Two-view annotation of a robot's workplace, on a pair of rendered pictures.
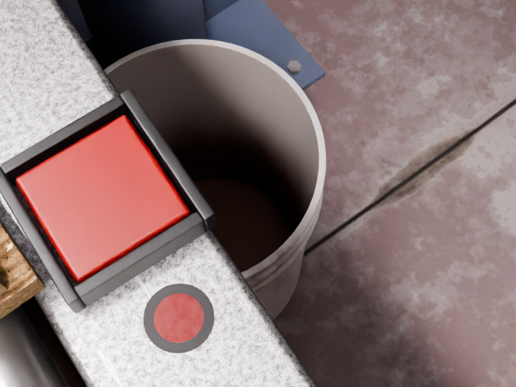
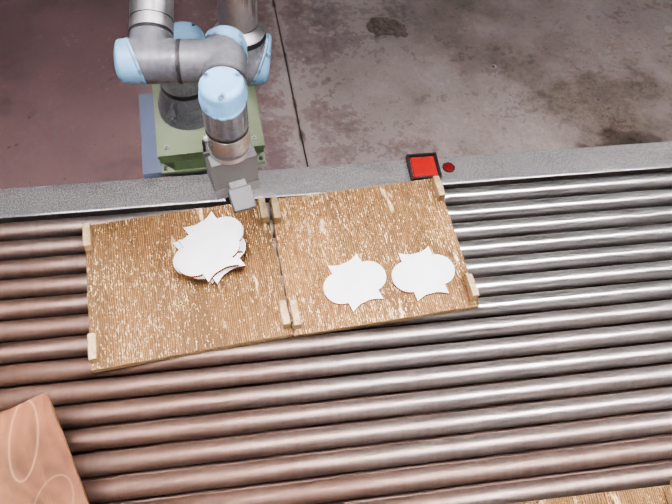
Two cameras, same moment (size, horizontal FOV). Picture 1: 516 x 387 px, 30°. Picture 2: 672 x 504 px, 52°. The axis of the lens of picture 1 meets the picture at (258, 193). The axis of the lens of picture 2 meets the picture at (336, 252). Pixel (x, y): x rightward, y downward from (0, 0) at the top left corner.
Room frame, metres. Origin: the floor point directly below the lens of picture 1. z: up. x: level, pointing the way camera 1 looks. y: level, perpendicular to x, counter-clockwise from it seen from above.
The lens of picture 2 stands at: (0.07, 1.15, 2.26)
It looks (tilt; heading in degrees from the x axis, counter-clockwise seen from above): 59 degrees down; 285
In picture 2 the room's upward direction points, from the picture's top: 6 degrees clockwise
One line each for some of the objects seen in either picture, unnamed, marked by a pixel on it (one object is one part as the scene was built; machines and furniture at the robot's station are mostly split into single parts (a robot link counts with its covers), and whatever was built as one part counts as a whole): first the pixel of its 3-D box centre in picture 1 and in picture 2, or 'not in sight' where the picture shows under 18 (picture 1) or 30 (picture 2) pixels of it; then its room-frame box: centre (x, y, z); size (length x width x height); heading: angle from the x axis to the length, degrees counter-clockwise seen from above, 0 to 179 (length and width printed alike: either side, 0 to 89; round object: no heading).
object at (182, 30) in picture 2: not in sight; (183, 57); (0.76, 0.14, 1.11); 0.13 x 0.12 x 0.14; 24
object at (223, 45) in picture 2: not in sight; (215, 61); (0.53, 0.38, 1.40); 0.11 x 0.11 x 0.08; 24
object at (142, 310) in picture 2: not in sight; (185, 279); (0.56, 0.57, 0.93); 0.41 x 0.35 x 0.02; 33
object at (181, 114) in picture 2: not in sight; (187, 93); (0.76, 0.14, 1.00); 0.15 x 0.15 x 0.10
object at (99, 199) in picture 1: (104, 199); (423, 167); (0.16, 0.07, 0.92); 0.06 x 0.06 x 0.01; 28
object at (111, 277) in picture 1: (103, 198); (423, 167); (0.16, 0.07, 0.92); 0.08 x 0.08 x 0.02; 28
